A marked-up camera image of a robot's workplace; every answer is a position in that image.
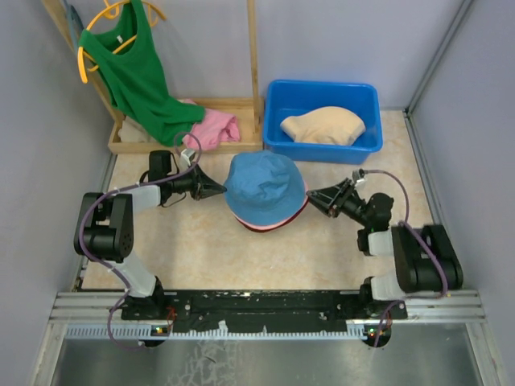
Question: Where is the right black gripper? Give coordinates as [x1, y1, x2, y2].
[307, 178, 371, 228]

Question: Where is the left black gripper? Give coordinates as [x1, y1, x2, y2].
[167, 162, 226, 201]

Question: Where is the blue bucket hat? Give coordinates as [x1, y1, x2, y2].
[224, 150, 304, 211]

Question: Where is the dark red bucket hat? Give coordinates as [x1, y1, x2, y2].
[237, 199, 307, 233]

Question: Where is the beige bucket hat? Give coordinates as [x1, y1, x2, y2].
[280, 106, 365, 146]

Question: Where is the blue plastic bin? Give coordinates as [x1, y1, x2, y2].
[262, 80, 383, 165]

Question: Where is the wooden clothes rack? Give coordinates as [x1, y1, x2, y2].
[43, 1, 264, 155]

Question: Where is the pink bucket hat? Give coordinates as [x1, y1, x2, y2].
[229, 182, 308, 233]

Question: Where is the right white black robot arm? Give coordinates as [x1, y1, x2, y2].
[295, 179, 474, 322]

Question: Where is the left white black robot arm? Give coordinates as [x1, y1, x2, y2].
[73, 149, 226, 320]

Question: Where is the pink crumpled garment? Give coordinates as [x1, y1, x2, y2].
[183, 109, 241, 151]

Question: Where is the green tank top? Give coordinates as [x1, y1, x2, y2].
[79, 1, 205, 146]

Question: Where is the yellow clothes hanger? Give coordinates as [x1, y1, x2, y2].
[76, 1, 168, 84]

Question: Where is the teal clothes hanger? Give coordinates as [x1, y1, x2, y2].
[64, 1, 84, 52]

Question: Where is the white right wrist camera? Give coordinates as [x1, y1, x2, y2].
[352, 169, 366, 189]

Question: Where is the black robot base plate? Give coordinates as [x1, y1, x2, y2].
[121, 285, 407, 343]

